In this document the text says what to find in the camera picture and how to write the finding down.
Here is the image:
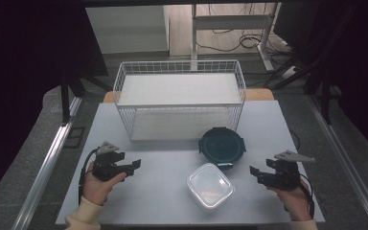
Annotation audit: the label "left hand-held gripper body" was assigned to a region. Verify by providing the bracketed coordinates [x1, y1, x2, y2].
[91, 141, 123, 182]

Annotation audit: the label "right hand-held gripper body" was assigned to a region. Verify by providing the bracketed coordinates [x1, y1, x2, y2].
[262, 149, 316, 192]

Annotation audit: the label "round dark-lidded food container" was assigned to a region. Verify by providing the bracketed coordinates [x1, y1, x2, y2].
[197, 126, 247, 170]

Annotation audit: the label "square clear food container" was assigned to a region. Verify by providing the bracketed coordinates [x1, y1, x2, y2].
[185, 162, 237, 212]

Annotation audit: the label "white wire storage rack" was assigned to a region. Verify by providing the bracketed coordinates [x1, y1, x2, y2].
[112, 59, 247, 143]

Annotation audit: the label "person's left hand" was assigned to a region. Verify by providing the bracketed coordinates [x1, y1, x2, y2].
[81, 161, 127, 206]

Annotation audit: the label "person's right hand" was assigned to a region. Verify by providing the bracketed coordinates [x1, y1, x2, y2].
[267, 177, 314, 222]

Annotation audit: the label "dark floor grate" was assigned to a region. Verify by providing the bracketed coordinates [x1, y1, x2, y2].
[63, 126, 86, 150]

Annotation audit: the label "black metal stand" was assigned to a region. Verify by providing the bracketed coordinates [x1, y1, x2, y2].
[263, 57, 343, 127]
[58, 72, 113, 127]

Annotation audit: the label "white power strip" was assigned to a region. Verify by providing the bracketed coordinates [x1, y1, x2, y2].
[280, 64, 299, 80]

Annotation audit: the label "white cabinet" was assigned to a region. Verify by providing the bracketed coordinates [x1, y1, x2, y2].
[85, 4, 171, 56]

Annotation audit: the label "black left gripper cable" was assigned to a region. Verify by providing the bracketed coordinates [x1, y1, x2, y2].
[78, 148, 101, 205]

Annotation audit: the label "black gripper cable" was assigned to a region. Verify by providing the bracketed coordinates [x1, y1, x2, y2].
[78, 148, 101, 205]
[295, 176, 316, 220]

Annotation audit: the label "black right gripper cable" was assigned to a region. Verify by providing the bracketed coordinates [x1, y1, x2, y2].
[295, 176, 316, 220]

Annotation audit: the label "aluminium rail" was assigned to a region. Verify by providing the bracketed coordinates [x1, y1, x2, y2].
[11, 95, 83, 230]
[306, 94, 368, 230]

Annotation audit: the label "black floor cables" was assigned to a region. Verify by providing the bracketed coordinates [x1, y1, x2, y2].
[195, 28, 290, 56]

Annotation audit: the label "white desk frame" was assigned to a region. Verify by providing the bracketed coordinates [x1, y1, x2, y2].
[190, 3, 283, 73]

